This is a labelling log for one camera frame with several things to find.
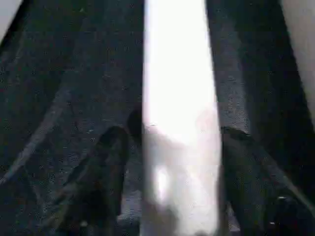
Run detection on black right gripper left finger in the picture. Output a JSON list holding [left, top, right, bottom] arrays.
[[53, 125, 130, 236]]

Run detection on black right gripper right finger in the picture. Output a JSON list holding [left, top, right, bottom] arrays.
[[220, 125, 315, 236]]

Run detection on black plastic mat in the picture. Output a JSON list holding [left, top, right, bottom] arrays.
[[0, 0, 315, 236]]

